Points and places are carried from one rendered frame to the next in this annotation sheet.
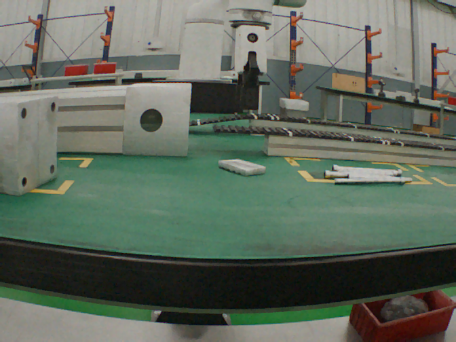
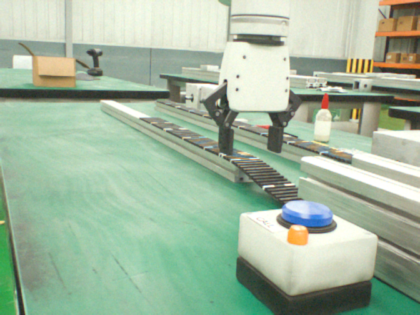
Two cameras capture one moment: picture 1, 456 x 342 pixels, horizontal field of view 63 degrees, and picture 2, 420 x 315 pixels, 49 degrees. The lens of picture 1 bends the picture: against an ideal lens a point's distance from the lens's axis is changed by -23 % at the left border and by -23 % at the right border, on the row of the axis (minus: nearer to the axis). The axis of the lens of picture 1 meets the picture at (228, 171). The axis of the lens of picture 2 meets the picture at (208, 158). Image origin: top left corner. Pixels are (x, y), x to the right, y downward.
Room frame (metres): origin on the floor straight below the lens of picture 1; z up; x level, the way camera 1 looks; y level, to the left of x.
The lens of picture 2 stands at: (1.16, 0.60, 0.96)
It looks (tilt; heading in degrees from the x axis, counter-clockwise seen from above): 12 degrees down; 250
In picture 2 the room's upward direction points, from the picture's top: 3 degrees clockwise
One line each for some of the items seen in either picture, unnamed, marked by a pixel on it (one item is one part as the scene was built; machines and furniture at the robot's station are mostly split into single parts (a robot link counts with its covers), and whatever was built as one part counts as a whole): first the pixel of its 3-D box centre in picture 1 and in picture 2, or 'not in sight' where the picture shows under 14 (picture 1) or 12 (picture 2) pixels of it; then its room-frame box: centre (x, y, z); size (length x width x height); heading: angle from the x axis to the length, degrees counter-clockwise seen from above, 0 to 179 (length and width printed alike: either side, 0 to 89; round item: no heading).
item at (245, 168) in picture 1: (241, 167); not in sight; (0.55, -0.02, 0.78); 0.05 x 0.03 x 0.01; 39
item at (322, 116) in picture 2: not in sight; (323, 117); (0.51, -0.37, 0.84); 0.04 x 0.04 x 0.12
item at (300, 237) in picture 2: not in sight; (298, 233); (0.99, 0.33, 0.85); 0.01 x 0.01 x 0.01
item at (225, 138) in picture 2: (243, 88); (219, 132); (0.92, -0.02, 0.86); 0.03 x 0.03 x 0.07; 5
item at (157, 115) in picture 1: (158, 115); (412, 169); (0.67, 0.10, 0.83); 0.12 x 0.09 x 0.10; 5
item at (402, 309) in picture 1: (403, 313); not in sight; (1.01, -0.55, 0.27); 0.31 x 0.21 x 0.10; 99
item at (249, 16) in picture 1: (250, 18); (260, 29); (0.86, -0.03, 1.01); 0.09 x 0.08 x 0.03; 5
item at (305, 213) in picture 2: not in sight; (306, 218); (0.96, 0.30, 0.84); 0.04 x 0.04 x 0.02
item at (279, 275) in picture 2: not in sight; (310, 254); (0.96, 0.30, 0.81); 0.10 x 0.08 x 0.06; 5
